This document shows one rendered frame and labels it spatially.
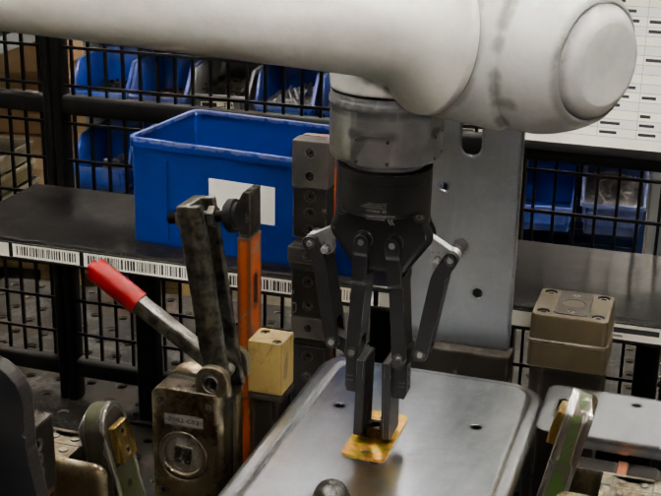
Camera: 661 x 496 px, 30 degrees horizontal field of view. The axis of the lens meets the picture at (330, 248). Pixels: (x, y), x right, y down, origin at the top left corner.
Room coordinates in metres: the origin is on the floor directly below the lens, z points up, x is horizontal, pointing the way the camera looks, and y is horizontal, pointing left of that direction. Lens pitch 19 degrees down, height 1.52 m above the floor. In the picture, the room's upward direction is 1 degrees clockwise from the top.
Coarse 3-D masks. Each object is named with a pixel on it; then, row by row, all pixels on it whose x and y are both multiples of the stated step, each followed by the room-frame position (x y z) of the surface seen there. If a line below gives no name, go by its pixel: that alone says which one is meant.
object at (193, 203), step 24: (168, 216) 0.99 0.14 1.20; (192, 216) 0.97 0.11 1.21; (216, 216) 0.98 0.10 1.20; (240, 216) 0.98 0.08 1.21; (192, 240) 0.97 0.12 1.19; (216, 240) 0.99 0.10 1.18; (192, 264) 0.97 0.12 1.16; (216, 264) 0.99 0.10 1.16; (192, 288) 0.97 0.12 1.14; (216, 288) 0.99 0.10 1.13; (216, 312) 0.97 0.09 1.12; (216, 336) 0.96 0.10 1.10; (216, 360) 0.96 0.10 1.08; (240, 360) 0.99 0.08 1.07; (240, 384) 0.99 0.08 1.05
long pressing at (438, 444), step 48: (336, 384) 1.09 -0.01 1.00; (432, 384) 1.09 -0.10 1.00; (480, 384) 1.09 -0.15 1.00; (288, 432) 0.99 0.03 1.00; (336, 432) 0.99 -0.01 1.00; (432, 432) 0.99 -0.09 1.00; (480, 432) 0.99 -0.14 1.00; (528, 432) 1.00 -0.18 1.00; (240, 480) 0.89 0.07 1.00; (288, 480) 0.90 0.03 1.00; (384, 480) 0.90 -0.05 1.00; (432, 480) 0.91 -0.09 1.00; (480, 480) 0.91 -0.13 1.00
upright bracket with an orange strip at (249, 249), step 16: (256, 192) 1.08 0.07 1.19; (256, 208) 1.08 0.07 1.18; (256, 224) 1.08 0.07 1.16; (240, 240) 1.07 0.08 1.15; (256, 240) 1.08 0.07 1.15; (240, 256) 1.07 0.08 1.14; (256, 256) 1.08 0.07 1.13; (240, 272) 1.07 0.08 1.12; (256, 272) 1.08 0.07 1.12; (240, 288) 1.07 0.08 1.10; (256, 288) 1.09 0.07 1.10; (240, 304) 1.07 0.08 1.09; (256, 304) 1.08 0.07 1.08; (240, 320) 1.07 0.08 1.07; (256, 320) 1.08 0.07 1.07; (240, 336) 1.07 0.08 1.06
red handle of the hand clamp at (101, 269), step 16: (96, 272) 1.01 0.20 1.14; (112, 272) 1.01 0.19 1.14; (112, 288) 1.00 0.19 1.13; (128, 288) 1.00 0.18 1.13; (128, 304) 1.00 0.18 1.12; (144, 304) 1.00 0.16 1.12; (144, 320) 1.00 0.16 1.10; (160, 320) 0.99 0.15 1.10; (176, 320) 1.00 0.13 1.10; (176, 336) 0.99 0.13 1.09; (192, 336) 0.99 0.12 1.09; (192, 352) 0.98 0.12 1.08
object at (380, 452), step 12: (372, 420) 0.95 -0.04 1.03; (372, 432) 0.93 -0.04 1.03; (396, 432) 0.94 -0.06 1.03; (348, 444) 0.92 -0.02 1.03; (360, 444) 0.92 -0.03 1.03; (372, 444) 0.92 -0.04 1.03; (384, 444) 0.92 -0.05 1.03; (348, 456) 0.90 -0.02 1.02; (360, 456) 0.90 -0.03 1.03; (372, 456) 0.90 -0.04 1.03; (384, 456) 0.90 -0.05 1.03
